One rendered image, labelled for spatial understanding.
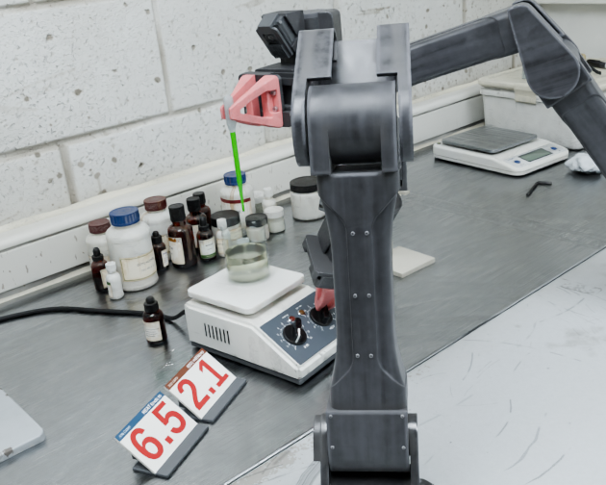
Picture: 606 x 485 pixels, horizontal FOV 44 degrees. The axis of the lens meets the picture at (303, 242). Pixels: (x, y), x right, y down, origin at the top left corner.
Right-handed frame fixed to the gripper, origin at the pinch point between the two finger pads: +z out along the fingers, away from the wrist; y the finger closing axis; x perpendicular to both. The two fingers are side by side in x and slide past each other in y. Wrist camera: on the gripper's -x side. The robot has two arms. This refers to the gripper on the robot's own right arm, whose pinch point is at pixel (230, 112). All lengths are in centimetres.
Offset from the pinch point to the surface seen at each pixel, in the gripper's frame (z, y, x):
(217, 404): 16.2, 7.1, 31.5
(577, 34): -145, -8, 13
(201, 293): 6.8, -3.4, 23.0
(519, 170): -79, 4, 31
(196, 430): 21.2, 8.6, 31.5
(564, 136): -102, 5, 29
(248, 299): 5.2, 3.7, 23.2
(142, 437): 27.3, 7.0, 29.2
